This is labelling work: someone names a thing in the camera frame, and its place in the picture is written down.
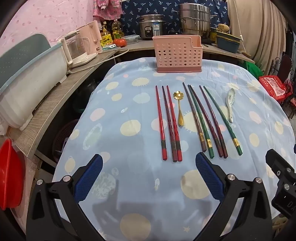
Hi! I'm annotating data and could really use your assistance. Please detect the large cooking oil bottle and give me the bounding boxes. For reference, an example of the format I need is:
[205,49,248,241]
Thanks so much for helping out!
[112,19,125,39]

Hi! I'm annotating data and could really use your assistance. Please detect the white ceramic spoon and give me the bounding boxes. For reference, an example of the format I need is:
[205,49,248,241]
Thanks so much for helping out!
[225,88,236,123]

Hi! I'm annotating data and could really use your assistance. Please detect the pink dotted curtain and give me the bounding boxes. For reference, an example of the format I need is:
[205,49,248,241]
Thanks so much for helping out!
[0,0,97,47]

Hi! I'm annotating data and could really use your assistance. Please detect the red plastic basin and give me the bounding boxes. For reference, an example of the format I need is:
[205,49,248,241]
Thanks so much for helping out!
[0,138,25,210]

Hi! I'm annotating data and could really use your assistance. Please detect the gold flower spoon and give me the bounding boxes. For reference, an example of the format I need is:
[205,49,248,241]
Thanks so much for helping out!
[173,91,185,127]

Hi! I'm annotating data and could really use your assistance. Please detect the black metal chair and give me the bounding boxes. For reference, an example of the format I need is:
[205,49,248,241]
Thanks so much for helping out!
[273,54,296,116]

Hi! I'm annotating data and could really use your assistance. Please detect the brown chopstick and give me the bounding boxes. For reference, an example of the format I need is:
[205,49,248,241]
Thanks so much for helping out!
[182,82,207,153]

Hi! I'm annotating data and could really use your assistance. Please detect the glass food container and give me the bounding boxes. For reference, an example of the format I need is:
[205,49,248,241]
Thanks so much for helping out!
[121,35,140,45]

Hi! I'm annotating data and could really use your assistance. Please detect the pink floral garment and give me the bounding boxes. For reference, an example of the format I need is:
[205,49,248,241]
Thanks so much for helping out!
[92,0,123,20]

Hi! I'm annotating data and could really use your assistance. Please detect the steel steamer pot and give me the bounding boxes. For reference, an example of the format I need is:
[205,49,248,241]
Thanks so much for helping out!
[179,3,211,39]

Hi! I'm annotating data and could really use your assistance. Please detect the white plastic tub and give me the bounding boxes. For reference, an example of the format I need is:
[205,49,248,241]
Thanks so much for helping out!
[0,43,68,130]

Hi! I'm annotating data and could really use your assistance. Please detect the green chopstick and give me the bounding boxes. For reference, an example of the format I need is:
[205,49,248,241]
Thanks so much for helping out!
[187,84,215,159]
[203,85,243,156]

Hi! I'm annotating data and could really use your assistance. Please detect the beige curtain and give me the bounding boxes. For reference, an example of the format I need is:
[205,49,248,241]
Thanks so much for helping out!
[228,0,289,72]

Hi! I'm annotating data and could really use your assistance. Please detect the blue patterned cloth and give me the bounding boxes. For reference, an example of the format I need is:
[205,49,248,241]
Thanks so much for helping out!
[120,0,229,35]

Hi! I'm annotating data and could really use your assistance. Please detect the pink perforated utensil holder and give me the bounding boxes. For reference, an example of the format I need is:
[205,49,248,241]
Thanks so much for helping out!
[152,35,203,74]

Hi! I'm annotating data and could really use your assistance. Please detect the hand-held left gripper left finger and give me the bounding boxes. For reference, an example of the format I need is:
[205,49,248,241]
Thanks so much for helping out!
[26,153,104,241]

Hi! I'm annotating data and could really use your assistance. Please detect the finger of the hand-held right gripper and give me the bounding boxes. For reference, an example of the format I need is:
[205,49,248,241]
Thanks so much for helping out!
[265,149,296,181]

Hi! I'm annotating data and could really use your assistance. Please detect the white pull cord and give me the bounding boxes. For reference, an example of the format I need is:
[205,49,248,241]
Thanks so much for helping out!
[233,0,246,52]

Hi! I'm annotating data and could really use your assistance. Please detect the dark red chopstick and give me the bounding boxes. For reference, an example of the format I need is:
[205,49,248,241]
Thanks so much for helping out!
[190,85,223,158]
[199,86,228,159]

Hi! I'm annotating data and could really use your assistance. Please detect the steel rice cooker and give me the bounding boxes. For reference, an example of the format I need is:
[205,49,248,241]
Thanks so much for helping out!
[139,14,166,40]

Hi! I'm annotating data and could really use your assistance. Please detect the blue dotted tablecloth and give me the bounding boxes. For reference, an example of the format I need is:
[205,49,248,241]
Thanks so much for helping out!
[52,57,296,241]

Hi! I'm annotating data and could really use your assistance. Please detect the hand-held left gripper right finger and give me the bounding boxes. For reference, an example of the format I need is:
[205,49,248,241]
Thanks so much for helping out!
[195,152,274,241]

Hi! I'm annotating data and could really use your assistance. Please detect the green plastic bag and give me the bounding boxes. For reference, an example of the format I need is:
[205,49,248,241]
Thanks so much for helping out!
[247,61,264,75]

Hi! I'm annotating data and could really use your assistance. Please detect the glass kettle white base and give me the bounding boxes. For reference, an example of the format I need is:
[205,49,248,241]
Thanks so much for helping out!
[60,32,97,69]

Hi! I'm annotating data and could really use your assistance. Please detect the pink electric kettle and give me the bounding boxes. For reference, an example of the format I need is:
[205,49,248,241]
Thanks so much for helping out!
[76,20,103,54]

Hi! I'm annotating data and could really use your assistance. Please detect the red bag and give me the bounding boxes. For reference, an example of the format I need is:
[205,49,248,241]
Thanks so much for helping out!
[258,75,296,105]

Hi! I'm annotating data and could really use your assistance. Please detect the small yellow label bottle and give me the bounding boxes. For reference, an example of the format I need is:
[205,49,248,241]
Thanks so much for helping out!
[101,21,113,45]

